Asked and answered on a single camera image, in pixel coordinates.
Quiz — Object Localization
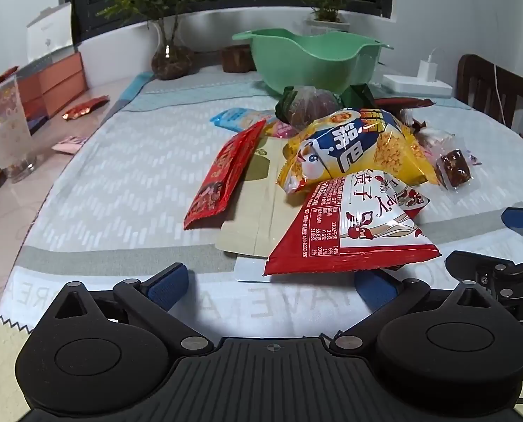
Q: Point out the brown wooden block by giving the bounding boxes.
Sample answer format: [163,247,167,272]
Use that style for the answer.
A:
[222,45,257,73]

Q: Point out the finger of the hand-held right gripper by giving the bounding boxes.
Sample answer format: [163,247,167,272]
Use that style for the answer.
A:
[501,206,523,230]
[445,250,523,303]

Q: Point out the clear bag of brown snacks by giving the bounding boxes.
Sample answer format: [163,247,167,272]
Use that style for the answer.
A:
[275,84,346,131]

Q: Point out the white charger cable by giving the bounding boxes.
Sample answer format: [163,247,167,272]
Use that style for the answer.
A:
[491,62,509,127]

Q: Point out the dark brown long packet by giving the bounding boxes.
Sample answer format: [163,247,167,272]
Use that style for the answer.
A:
[373,97,433,110]

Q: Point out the red brown candy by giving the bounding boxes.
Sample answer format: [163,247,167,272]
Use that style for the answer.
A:
[398,108,429,137]

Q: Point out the long red snack packet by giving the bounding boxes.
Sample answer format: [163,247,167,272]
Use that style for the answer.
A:
[183,120,267,230]

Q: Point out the patterned glass cup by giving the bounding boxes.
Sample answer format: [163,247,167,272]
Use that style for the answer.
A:
[0,75,40,183]

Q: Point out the clear wrapped candy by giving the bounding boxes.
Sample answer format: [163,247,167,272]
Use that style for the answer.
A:
[415,127,458,159]

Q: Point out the leafy plant in glass vase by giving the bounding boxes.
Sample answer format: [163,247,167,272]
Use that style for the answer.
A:
[95,0,241,81]

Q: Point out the beige pouch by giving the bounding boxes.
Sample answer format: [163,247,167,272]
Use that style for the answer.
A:
[215,136,306,259]

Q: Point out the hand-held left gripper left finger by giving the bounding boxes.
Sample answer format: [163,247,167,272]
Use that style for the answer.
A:
[33,263,214,354]

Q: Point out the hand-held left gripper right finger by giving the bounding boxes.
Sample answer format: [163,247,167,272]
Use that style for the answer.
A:
[329,270,490,354]

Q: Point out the yellow snack packet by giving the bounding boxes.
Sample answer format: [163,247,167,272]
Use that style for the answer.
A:
[276,108,440,195]

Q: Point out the small pink packet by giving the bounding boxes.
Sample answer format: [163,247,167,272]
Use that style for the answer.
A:
[53,135,89,154]

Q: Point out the green plastic bowl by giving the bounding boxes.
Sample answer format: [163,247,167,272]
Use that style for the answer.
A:
[232,28,395,96]

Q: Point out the small red foil packet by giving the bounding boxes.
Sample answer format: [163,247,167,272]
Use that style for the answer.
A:
[62,96,109,121]

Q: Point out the orange stacked box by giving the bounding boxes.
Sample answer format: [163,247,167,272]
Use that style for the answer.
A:
[15,52,87,117]

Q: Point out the pink snack packet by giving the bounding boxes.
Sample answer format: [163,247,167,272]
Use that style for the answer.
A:
[265,116,299,140]

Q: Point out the dark wooden chair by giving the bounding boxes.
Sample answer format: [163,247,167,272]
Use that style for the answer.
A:
[457,54,523,147]

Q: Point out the dark green packet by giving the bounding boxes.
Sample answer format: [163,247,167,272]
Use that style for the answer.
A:
[341,83,379,109]

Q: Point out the light blue snack packet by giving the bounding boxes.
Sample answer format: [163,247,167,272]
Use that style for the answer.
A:
[210,108,273,132]

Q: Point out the clear wrapped brown snack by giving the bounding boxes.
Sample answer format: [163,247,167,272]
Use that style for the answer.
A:
[435,138,482,191]

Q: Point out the white cardboard box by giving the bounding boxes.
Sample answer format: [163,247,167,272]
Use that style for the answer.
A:
[26,2,74,63]

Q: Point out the red and white snack packet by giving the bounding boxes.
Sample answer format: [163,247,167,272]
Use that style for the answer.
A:
[263,175,442,277]

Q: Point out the blue flat box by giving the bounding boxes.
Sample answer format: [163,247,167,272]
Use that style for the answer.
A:
[24,113,48,135]

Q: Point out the white charger plug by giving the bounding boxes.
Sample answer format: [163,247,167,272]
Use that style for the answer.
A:
[417,50,445,82]

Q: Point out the white power strip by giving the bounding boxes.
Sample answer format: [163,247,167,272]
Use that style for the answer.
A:
[382,74,453,98]

